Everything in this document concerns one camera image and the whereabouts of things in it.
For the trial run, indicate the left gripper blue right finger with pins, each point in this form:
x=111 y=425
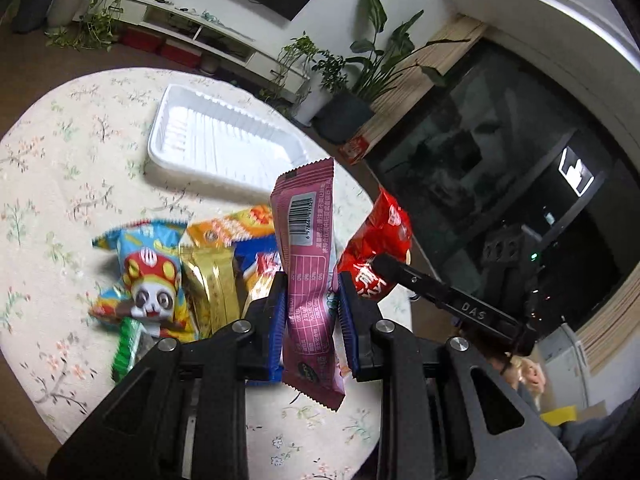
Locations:
x=358 y=316

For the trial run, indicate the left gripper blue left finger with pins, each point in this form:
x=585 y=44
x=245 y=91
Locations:
x=262 y=358

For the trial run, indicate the gold foil snack packet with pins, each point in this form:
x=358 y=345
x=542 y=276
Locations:
x=209 y=283

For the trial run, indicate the red snack bag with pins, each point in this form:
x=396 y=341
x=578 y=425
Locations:
x=387 y=230

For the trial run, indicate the blue Oreo snack pack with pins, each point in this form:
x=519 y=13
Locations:
x=258 y=260

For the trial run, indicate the pink snack bar wrapper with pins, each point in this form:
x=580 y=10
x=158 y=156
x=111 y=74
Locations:
x=302 y=207

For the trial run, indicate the blue panda snack packet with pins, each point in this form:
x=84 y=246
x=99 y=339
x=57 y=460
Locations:
x=149 y=286

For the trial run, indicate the green snack packet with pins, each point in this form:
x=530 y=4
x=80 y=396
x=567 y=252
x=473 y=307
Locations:
x=134 y=342

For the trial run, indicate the orange long snack bar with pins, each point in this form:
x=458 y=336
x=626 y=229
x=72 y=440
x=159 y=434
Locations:
x=246 y=224

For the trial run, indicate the person's right hand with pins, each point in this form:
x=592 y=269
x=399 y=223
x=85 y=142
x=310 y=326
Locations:
x=521 y=374

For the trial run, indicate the red gift box on floor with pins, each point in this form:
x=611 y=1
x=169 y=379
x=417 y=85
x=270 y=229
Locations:
x=354 y=149

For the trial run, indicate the large plant in dark pot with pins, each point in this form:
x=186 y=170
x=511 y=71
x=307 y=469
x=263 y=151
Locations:
x=369 y=73

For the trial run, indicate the white plastic tray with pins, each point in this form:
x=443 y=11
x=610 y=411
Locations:
x=207 y=139

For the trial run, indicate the trailing plant in white pot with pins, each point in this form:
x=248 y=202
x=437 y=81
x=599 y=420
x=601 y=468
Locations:
x=307 y=80

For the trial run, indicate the red storage box right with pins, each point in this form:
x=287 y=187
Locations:
x=181 y=53

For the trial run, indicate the red storage box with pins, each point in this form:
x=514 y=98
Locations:
x=141 y=39
x=181 y=53

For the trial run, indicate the white TV console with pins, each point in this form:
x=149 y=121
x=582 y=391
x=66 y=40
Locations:
x=237 y=53

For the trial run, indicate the red storage box left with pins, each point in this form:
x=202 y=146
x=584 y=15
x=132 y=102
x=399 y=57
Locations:
x=141 y=39

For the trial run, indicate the left plant in white pot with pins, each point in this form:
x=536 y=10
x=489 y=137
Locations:
x=96 y=27

